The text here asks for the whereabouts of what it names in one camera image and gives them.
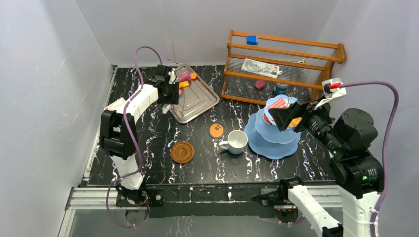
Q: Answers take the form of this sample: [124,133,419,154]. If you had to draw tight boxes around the blue lidded jar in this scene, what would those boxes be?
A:
[274,83,289,95]

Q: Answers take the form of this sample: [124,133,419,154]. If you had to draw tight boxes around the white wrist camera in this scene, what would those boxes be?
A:
[168,68,177,84]
[314,78,347,110]

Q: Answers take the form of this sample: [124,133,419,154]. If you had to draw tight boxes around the orange black round coaster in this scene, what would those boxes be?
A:
[209,123,225,139]

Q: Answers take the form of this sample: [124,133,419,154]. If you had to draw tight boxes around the white ceramic mug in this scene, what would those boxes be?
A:
[218,130,248,155]

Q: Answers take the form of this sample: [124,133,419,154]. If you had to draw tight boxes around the pink layered cake slice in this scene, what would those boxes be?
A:
[268,98,289,109]

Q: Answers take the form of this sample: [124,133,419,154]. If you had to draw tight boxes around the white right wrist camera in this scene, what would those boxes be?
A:
[314,78,347,110]

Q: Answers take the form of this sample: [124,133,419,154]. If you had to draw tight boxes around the wooden two-tier shelf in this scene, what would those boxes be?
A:
[221,30,346,105]

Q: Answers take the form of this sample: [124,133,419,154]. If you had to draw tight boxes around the magenta cake wedge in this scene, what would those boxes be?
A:
[177,72,192,82]

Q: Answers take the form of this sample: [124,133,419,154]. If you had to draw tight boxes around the steel food tongs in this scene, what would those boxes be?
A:
[162,104,172,114]

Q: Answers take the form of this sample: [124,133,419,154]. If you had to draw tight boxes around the maroon heart-shaped object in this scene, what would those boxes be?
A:
[254,80,266,90]

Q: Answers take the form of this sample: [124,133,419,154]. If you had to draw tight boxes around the steel serving tray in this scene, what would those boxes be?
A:
[170,75,220,124]

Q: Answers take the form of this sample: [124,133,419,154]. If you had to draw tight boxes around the red sprinkled donut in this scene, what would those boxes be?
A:
[263,114,272,125]

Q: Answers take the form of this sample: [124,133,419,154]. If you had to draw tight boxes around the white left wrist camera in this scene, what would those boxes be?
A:
[168,68,177,84]

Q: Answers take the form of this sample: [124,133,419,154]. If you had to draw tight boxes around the blue three-tier cake stand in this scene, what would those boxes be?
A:
[245,95,301,160]

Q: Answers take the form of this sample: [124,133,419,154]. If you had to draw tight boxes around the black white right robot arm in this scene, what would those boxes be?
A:
[250,101,384,237]

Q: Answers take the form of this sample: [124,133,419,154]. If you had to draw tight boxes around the blue block on shelf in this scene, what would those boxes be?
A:
[246,35,259,45]

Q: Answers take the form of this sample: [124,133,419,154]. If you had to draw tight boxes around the small white cardboard box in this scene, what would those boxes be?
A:
[104,98,126,111]

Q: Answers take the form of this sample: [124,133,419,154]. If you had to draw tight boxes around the packaged ruler protractor set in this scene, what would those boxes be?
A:
[241,58,283,79]

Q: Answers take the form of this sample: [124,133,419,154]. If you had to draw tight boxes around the brown wooden round coaster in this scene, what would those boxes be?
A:
[170,142,195,164]

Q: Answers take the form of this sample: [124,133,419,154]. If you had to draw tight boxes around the brown chocolate chip cookie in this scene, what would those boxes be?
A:
[288,117,302,128]

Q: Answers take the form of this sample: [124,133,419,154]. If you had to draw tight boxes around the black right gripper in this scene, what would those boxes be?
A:
[267,94,345,154]

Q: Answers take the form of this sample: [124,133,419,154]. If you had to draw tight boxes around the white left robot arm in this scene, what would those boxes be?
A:
[99,65,179,205]

